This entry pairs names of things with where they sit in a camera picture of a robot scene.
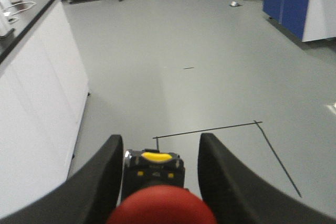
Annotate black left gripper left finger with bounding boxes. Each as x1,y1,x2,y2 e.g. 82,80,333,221
1,135,123,223

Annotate small grey floor object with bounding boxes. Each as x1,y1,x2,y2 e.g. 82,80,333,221
230,1,240,7

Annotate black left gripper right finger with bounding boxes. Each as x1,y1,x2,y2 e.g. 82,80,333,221
198,133,335,223

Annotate white cable on counter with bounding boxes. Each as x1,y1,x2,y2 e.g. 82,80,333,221
3,1,37,23

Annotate white lab counter black top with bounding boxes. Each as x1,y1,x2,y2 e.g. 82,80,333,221
1,0,89,217

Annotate red mushroom push button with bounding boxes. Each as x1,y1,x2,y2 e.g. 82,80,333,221
106,148,218,224

